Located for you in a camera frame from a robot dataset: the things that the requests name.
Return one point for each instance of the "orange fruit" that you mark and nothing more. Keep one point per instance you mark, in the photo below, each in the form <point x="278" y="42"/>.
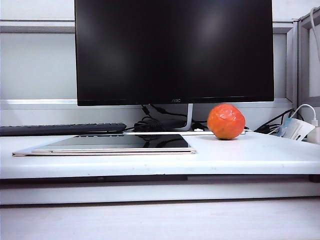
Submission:
<point x="226" y="122"/>

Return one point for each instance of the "silver monitor stand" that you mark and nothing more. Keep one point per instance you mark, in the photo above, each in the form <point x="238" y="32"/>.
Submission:
<point x="189" y="117"/>

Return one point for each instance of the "black AOC computer monitor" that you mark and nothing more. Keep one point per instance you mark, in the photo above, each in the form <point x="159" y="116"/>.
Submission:
<point x="175" y="50"/>

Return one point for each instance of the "black computer keyboard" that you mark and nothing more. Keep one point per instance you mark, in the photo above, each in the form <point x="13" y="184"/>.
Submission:
<point x="50" y="129"/>

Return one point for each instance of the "blue white face mask pack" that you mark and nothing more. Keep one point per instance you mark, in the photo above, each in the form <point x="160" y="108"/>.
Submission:
<point x="300" y="128"/>

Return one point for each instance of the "white power adapter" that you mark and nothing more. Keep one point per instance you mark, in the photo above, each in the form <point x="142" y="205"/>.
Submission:
<point x="315" y="135"/>

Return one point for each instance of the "grey partition frame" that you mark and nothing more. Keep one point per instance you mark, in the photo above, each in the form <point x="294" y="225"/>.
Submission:
<point x="303" y="62"/>

